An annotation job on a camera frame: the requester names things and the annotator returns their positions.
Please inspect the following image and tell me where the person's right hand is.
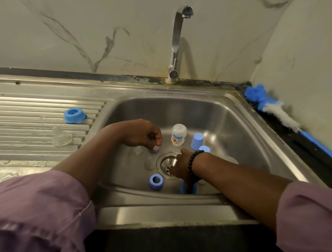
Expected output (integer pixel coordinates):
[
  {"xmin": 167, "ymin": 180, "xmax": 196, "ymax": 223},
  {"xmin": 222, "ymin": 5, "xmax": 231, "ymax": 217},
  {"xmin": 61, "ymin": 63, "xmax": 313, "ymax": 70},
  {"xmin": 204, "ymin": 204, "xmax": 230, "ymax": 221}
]
[{"xmin": 167, "ymin": 148, "xmax": 198, "ymax": 183}]

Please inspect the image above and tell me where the person's left hand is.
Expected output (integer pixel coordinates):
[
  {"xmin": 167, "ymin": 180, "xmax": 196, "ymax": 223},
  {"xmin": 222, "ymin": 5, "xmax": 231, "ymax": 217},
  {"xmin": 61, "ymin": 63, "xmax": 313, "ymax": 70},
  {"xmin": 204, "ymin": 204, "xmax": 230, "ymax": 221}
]
[{"xmin": 115, "ymin": 119, "xmax": 163, "ymax": 152}]

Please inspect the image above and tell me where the dark blue dome cap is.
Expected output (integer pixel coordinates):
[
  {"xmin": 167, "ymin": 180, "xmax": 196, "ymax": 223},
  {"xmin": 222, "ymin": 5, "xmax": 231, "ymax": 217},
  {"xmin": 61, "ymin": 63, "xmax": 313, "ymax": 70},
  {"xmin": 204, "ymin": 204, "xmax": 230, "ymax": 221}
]
[{"xmin": 179, "ymin": 181, "xmax": 198, "ymax": 195}]

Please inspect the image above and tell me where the cartoon print baby bottle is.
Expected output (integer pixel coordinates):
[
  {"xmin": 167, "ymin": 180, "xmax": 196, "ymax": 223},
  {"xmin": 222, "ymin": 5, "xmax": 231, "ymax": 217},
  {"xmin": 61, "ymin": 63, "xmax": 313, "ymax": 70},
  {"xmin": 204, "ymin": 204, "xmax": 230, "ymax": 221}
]
[{"xmin": 170, "ymin": 124, "xmax": 188, "ymax": 147}]

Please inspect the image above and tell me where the translucent bottle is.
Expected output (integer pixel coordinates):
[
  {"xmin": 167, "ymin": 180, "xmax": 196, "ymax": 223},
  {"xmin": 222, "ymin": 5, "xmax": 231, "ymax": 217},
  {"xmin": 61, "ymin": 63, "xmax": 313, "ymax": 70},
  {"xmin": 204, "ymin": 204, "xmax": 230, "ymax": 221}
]
[{"xmin": 223, "ymin": 155, "xmax": 240, "ymax": 165}]

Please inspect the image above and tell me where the blue and white bottle brush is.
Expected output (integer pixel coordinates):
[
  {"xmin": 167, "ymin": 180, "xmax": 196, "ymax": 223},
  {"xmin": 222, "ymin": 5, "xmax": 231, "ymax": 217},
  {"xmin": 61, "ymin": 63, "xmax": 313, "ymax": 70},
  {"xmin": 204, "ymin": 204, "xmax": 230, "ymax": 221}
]
[{"xmin": 244, "ymin": 84, "xmax": 332, "ymax": 158}]

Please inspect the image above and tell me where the person's left forearm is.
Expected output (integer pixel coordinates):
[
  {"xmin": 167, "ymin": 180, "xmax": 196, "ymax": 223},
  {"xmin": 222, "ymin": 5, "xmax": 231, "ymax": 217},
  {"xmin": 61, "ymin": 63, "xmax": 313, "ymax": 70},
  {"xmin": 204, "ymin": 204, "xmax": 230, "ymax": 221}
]
[{"xmin": 52, "ymin": 124, "xmax": 125, "ymax": 199}]

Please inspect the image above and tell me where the person's right forearm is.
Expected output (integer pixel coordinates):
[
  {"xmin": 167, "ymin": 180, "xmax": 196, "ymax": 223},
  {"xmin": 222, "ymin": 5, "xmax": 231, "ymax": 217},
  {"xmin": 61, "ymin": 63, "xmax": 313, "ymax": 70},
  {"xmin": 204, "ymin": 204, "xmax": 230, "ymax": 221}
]
[{"xmin": 191, "ymin": 153, "xmax": 294, "ymax": 232}]

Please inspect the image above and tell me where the metal sink drain strainer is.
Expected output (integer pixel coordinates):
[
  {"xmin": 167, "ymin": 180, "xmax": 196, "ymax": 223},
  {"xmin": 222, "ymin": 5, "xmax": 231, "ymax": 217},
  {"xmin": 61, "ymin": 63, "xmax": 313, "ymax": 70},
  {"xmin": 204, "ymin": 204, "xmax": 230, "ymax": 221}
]
[{"xmin": 156, "ymin": 152, "xmax": 183, "ymax": 180}]

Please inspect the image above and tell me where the stainless steel sink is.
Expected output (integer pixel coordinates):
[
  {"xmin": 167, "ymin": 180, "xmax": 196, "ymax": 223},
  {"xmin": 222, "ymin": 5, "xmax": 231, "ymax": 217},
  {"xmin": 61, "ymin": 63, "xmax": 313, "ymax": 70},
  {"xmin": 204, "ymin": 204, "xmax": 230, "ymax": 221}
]
[{"xmin": 0, "ymin": 74, "xmax": 330, "ymax": 229}]

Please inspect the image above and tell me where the chrome sink faucet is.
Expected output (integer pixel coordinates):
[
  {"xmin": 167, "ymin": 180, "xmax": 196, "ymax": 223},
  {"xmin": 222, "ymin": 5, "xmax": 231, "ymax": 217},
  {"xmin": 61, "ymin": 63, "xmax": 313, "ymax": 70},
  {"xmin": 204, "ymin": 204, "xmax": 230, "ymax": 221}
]
[{"xmin": 167, "ymin": 5, "xmax": 194, "ymax": 82}]

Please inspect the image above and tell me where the pink shirt sleeve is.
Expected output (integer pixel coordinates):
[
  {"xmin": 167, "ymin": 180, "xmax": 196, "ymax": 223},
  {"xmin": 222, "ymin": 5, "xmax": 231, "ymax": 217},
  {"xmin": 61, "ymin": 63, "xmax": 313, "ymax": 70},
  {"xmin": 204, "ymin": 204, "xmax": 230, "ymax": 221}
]
[
  {"xmin": 0, "ymin": 170, "xmax": 97, "ymax": 252},
  {"xmin": 275, "ymin": 180, "xmax": 332, "ymax": 252}
]

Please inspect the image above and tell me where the black bead bracelet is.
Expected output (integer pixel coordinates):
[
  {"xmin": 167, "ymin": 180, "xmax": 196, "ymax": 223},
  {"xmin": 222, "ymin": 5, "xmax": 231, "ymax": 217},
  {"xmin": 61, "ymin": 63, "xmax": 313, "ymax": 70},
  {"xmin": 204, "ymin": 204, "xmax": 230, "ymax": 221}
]
[{"xmin": 187, "ymin": 150, "xmax": 205, "ymax": 177}]

